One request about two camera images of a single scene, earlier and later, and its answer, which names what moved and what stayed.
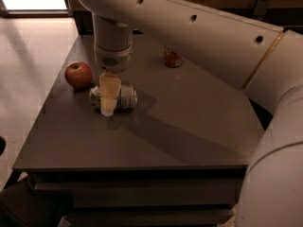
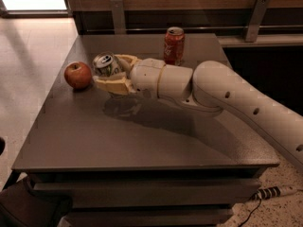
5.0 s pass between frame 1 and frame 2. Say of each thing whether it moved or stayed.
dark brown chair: stayed
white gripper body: moved
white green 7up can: moved
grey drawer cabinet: stayed
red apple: stayed
